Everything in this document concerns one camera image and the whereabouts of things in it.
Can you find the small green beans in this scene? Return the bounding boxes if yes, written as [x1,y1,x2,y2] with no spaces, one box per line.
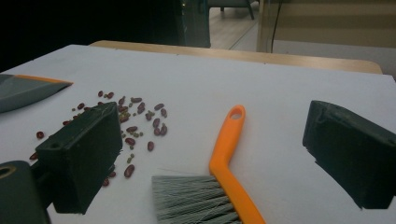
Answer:
[71,91,157,165]

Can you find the black hanging cable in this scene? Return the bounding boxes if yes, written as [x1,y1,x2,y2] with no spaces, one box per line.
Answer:
[270,0,284,54]

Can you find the dark cabinet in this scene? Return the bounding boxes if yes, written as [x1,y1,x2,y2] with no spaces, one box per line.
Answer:
[174,0,212,49]

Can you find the red beans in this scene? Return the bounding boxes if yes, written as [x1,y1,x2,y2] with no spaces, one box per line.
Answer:
[29,90,169,188]

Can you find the chair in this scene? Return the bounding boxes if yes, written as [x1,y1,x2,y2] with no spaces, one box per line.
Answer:
[207,0,260,21]

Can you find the grey dustpan with orange edge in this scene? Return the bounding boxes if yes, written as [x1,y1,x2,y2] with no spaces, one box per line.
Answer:
[0,74,75,115]

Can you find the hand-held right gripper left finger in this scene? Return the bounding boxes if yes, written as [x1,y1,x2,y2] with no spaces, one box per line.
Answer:
[35,102,124,216]

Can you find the orange brush with grey bristles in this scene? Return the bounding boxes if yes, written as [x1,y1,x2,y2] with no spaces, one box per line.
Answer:
[151,105,267,224]

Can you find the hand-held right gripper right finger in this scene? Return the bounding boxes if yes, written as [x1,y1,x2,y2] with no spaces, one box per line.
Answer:
[302,100,396,210]

